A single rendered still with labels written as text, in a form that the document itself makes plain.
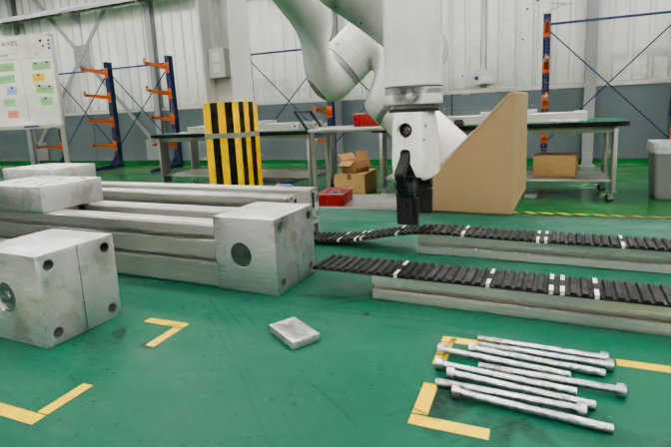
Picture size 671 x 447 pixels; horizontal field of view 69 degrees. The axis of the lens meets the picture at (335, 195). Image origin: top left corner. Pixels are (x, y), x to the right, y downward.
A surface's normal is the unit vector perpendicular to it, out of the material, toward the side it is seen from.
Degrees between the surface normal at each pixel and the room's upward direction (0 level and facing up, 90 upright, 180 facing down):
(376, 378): 0
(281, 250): 90
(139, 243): 90
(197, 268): 90
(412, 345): 0
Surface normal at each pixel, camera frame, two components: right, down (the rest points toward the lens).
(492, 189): -0.44, 0.18
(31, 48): -0.04, 0.18
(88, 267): 0.90, 0.04
